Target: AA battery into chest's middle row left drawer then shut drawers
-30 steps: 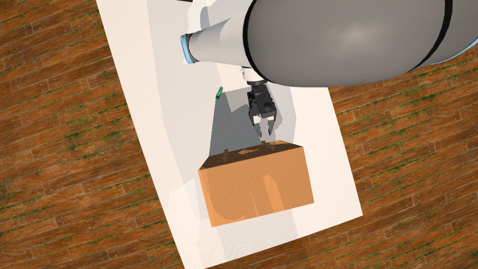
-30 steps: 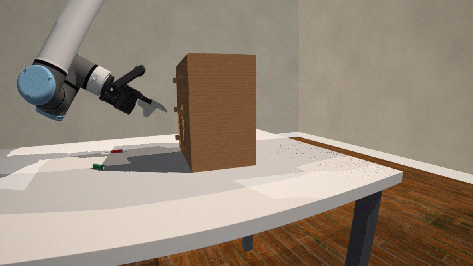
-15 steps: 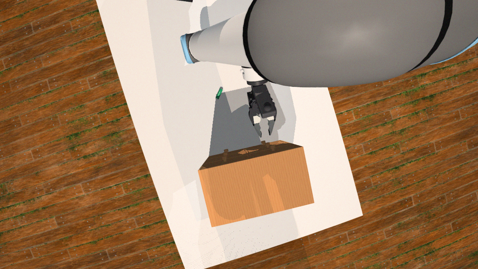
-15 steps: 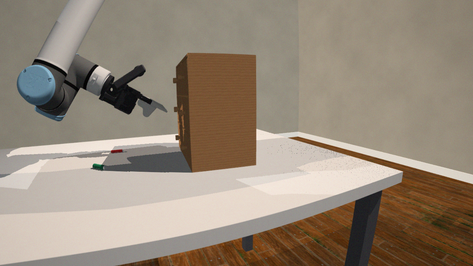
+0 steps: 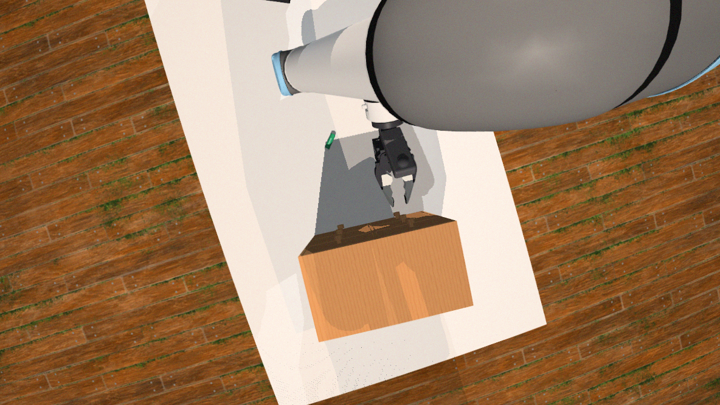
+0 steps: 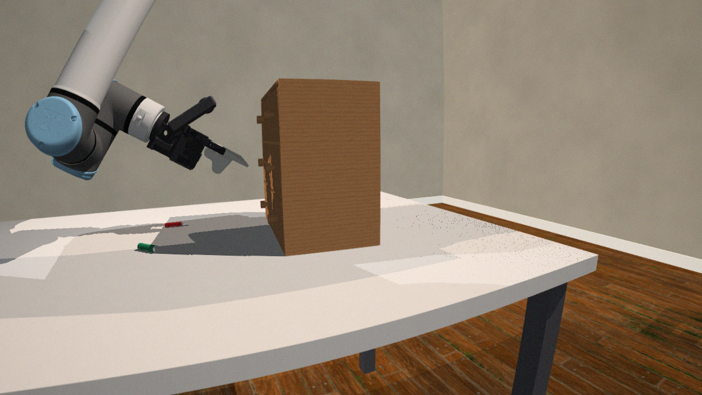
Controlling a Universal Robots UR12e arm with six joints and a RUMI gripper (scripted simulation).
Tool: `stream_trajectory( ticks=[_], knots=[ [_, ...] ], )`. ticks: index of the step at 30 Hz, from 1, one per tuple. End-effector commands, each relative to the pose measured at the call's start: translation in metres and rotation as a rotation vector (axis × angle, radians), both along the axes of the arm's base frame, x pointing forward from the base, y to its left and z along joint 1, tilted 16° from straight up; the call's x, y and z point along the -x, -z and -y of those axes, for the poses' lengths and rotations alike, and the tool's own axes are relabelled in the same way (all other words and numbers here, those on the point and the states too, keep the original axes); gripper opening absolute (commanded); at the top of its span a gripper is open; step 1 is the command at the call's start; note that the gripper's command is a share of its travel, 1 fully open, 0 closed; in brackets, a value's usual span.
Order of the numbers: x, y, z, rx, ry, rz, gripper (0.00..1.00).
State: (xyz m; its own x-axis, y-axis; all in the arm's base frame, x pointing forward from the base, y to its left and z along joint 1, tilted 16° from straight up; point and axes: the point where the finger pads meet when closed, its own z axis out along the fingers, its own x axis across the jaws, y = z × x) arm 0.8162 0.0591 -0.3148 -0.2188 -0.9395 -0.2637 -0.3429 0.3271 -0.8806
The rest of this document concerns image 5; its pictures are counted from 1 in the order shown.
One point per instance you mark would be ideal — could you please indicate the brown wooden chest of drawers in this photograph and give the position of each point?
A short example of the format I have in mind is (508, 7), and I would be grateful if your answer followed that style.
(386, 281)

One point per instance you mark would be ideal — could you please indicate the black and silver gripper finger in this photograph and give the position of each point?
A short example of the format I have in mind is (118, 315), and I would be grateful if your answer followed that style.
(384, 180)
(408, 186)

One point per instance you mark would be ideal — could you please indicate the brown wooden drawer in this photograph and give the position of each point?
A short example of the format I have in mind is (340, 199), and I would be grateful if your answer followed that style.
(339, 243)
(402, 222)
(396, 218)
(341, 226)
(345, 235)
(411, 226)

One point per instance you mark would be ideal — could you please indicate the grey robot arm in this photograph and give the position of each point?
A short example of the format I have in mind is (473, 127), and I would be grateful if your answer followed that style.
(500, 65)

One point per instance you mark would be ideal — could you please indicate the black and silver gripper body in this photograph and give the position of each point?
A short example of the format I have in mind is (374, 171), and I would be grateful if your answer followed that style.
(378, 146)

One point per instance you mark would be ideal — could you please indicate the green aa battery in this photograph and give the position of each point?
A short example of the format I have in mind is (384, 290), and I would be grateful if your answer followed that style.
(330, 141)

